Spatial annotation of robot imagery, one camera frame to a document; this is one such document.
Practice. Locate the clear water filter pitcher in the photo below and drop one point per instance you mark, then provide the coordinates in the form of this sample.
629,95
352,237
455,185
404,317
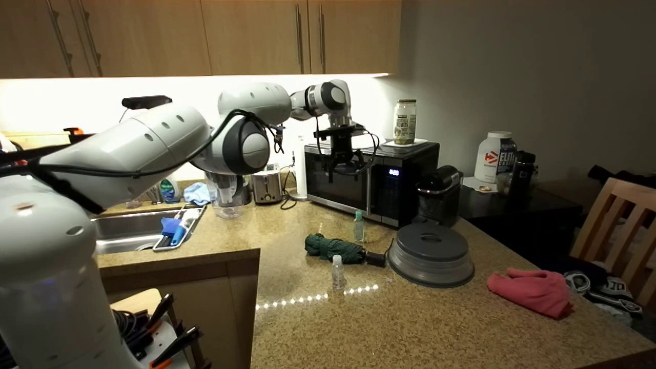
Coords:
228,197

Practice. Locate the steel sink caddy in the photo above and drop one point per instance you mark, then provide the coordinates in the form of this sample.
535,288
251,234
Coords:
190,220

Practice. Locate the white plate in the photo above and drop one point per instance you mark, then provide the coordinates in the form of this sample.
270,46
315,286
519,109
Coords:
417,143

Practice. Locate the grey collapsible food cover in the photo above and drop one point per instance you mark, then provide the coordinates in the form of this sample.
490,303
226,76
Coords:
430,253

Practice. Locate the pink cloth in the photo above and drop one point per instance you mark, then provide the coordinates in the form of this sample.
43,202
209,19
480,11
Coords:
533,289

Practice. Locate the light blue cloth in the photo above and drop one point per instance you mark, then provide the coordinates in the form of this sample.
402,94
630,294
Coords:
197,193

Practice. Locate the camera on mount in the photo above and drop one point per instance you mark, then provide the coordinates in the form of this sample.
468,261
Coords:
146,101

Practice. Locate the green folded umbrella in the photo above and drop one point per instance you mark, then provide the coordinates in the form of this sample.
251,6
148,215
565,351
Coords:
330,247

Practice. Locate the wooden wall cabinet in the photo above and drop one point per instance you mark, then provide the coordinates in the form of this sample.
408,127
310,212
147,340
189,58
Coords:
246,36

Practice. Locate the blue dish brush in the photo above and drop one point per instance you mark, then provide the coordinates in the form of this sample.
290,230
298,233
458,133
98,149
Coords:
173,229

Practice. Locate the black drink bottle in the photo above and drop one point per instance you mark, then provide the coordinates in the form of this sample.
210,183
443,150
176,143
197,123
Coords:
521,177

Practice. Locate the small bottle with green cap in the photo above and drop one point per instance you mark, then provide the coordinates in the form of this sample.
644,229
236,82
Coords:
359,228

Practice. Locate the steel sink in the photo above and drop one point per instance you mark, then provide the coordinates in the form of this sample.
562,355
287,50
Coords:
123,230

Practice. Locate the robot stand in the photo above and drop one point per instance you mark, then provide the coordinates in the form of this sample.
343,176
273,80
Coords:
148,312

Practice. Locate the microwave door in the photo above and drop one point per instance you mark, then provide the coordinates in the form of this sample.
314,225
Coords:
338,192

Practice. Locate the black microwave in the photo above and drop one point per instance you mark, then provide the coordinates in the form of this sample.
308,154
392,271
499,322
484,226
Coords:
394,189

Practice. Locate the black side table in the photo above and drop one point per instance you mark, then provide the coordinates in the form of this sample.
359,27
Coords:
517,212

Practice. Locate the black coffee machine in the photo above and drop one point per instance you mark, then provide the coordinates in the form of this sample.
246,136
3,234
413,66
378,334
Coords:
438,195

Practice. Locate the white napkin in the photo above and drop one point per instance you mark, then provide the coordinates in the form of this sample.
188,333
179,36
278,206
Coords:
479,184

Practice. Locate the wooden cabinet door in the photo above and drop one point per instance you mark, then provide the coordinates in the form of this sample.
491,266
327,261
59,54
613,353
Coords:
148,36
364,36
251,36
25,36

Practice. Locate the small clear bottle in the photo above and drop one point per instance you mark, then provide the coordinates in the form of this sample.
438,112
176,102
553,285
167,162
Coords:
337,274

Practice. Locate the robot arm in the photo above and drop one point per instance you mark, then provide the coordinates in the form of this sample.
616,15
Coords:
154,138

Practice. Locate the black clamp with orange tip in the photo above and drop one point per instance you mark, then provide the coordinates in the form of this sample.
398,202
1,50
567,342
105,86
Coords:
160,310
177,346

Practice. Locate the silver toaster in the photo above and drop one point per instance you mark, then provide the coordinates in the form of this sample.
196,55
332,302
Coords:
266,187

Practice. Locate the dish soap bottle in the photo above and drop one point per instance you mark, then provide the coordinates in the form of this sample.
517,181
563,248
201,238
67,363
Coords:
169,190

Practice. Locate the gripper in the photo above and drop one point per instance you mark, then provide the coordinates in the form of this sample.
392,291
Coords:
342,146

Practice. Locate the wooden chair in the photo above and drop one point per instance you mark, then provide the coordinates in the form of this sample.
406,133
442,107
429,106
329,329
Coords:
610,225

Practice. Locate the paper towel holder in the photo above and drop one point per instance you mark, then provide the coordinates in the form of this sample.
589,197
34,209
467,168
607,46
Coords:
301,169

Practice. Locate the white supplement tub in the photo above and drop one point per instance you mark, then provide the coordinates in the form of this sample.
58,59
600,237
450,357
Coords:
489,156

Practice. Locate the glass jar with lid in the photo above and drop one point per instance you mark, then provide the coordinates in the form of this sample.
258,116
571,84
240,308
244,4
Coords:
405,123

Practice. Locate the heap of clothes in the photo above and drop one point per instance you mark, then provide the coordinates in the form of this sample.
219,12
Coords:
605,292

